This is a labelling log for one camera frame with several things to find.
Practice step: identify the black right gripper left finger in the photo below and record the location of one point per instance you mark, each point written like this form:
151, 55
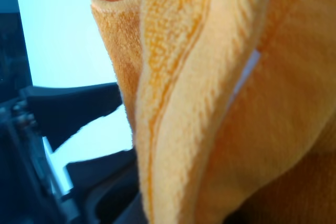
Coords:
61, 112

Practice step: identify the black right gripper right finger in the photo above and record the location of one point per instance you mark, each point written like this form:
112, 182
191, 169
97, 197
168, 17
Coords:
106, 189

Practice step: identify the orange microfiber towel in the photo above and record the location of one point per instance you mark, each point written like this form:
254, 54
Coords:
231, 105

